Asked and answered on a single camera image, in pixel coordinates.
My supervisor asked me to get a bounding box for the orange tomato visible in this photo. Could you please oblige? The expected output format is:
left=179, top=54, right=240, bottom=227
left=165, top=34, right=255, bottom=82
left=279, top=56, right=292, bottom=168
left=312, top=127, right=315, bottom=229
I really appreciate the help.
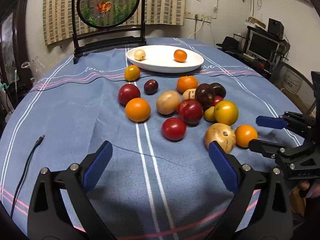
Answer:
left=235, top=124, right=258, bottom=148
left=125, top=98, right=151, bottom=122

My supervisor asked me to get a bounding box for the striped pepino melon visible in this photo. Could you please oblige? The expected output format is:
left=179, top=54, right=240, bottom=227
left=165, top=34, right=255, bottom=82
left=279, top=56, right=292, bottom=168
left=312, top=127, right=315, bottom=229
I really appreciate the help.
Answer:
left=204, top=123, right=236, bottom=154

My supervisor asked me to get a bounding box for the large orange mandarin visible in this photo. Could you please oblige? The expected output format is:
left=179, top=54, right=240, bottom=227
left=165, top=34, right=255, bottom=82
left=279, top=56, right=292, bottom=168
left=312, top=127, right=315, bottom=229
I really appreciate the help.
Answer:
left=174, top=49, right=187, bottom=63

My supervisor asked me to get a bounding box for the pale yellow round fruit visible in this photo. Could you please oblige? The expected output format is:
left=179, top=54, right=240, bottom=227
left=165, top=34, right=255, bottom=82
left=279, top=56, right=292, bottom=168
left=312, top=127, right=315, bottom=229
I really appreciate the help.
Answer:
left=134, top=49, right=146, bottom=61

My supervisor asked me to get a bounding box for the person's right hand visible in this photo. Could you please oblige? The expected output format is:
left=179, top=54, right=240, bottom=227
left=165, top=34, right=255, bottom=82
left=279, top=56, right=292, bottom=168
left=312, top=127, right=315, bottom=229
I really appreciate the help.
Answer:
left=298, top=180, right=320, bottom=198

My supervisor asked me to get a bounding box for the green-yellow tomato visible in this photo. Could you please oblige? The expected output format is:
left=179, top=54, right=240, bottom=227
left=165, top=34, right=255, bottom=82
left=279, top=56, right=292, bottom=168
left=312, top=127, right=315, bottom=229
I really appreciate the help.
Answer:
left=214, top=100, right=239, bottom=126

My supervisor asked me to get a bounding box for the red tomato centre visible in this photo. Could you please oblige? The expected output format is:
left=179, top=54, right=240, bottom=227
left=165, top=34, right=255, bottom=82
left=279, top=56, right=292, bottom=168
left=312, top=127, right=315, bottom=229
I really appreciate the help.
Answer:
left=212, top=95, right=223, bottom=106

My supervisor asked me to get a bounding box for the red tomato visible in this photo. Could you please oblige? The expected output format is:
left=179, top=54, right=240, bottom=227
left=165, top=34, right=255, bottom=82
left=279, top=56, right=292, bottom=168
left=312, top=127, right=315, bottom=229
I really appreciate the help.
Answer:
left=212, top=95, right=223, bottom=106
left=118, top=84, right=140, bottom=106

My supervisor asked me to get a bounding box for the dark purple fruit right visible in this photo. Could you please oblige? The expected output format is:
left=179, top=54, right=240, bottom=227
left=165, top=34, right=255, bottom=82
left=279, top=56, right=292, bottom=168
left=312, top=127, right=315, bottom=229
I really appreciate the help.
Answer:
left=209, top=82, right=226, bottom=99

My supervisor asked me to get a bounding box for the small yellow fruit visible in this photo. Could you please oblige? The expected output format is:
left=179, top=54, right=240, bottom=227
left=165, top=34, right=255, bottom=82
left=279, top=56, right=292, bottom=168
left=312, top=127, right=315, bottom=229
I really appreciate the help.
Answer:
left=204, top=106, right=215, bottom=122

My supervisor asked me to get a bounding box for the dark purple fruit with calyx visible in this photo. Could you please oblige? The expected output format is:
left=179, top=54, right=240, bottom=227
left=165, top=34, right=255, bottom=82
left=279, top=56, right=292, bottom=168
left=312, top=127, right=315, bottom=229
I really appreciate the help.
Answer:
left=195, top=83, right=215, bottom=109

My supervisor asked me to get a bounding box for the black tracker box on gripper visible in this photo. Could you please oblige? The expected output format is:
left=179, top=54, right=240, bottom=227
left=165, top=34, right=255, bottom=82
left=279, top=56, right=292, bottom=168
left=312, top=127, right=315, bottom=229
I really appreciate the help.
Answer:
left=311, top=71, right=320, bottom=118

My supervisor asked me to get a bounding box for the black desk with equipment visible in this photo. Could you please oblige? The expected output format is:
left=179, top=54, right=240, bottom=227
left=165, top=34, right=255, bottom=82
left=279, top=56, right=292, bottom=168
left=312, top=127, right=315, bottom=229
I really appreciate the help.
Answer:
left=216, top=26, right=291, bottom=80

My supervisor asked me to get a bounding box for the computer monitor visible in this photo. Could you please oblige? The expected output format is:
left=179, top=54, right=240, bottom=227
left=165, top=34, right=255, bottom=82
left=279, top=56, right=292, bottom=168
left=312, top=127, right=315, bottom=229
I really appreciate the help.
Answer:
left=247, top=32, right=280, bottom=61

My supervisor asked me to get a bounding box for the red nectarine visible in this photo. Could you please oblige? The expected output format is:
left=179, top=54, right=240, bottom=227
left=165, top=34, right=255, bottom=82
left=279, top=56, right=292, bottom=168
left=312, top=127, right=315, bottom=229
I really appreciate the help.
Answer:
left=177, top=99, right=203, bottom=125

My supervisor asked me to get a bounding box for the small pale striped fruit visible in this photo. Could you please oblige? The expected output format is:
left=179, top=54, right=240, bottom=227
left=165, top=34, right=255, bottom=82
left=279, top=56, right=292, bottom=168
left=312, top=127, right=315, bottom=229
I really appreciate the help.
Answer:
left=182, top=88, right=196, bottom=100

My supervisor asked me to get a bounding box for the orange mandarin near plate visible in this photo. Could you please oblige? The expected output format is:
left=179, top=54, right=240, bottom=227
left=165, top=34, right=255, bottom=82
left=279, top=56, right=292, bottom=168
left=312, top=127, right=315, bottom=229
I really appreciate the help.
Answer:
left=176, top=76, right=198, bottom=94

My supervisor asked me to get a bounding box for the red tomato left edge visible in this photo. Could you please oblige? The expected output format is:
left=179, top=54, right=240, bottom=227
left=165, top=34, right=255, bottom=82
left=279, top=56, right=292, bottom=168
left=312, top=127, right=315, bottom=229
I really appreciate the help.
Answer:
left=162, top=118, right=187, bottom=141

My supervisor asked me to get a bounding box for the black speaker box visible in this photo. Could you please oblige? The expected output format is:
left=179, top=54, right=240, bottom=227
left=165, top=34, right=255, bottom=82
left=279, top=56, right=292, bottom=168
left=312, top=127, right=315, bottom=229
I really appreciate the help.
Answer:
left=267, top=18, right=284, bottom=39

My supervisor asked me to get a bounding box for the tan round fruit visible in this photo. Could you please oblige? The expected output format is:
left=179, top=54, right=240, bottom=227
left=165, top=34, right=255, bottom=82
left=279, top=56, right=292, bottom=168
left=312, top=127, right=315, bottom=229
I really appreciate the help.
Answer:
left=156, top=90, right=181, bottom=115

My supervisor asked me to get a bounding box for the blue striped tablecloth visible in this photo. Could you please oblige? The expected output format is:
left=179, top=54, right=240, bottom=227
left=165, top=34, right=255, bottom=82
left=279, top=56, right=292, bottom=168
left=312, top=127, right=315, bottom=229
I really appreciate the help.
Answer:
left=0, top=37, right=304, bottom=240

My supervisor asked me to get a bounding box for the small dark plum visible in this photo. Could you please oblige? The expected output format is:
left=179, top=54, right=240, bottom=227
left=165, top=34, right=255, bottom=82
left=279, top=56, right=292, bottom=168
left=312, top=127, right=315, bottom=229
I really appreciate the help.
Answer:
left=144, top=79, right=158, bottom=95

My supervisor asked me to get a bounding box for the white oval plate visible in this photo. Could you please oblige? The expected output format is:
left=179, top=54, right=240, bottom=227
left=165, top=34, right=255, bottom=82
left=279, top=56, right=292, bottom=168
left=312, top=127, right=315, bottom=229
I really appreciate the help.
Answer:
left=126, top=45, right=204, bottom=74

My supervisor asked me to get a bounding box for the red tomato far left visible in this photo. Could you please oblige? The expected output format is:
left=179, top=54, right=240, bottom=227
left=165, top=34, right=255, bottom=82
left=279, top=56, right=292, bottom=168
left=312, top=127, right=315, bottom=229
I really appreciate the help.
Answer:
left=118, top=84, right=140, bottom=106

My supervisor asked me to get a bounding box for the dark wooden framed mirror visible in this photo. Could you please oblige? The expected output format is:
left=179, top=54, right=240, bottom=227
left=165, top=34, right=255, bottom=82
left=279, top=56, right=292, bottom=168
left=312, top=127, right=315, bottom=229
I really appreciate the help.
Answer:
left=1, top=0, right=33, bottom=105

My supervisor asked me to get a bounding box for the small yellow-orange tomato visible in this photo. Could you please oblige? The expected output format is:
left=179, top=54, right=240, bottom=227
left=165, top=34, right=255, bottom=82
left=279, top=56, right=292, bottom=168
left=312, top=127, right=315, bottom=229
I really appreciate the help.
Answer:
left=124, top=64, right=140, bottom=82

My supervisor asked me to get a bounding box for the striped beige curtain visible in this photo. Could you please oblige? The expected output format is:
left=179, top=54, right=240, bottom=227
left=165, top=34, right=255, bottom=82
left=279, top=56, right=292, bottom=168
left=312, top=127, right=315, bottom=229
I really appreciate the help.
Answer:
left=43, top=0, right=185, bottom=45

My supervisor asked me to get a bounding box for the round goldfish screen on stand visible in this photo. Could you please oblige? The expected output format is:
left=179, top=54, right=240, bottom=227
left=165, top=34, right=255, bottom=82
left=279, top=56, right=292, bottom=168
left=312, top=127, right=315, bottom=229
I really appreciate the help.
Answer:
left=71, top=0, right=146, bottom=64

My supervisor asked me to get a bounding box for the black usb cable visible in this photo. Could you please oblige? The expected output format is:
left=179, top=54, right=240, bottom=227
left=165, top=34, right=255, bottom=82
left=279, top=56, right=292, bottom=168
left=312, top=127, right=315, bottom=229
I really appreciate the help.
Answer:
left=10, top=134, right=46, bottom=219

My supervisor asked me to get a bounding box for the wall power strip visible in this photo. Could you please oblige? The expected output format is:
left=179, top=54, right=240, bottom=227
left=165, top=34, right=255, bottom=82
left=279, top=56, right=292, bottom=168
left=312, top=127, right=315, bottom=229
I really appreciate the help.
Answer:
left=185, top=11, right=212, bottom=23

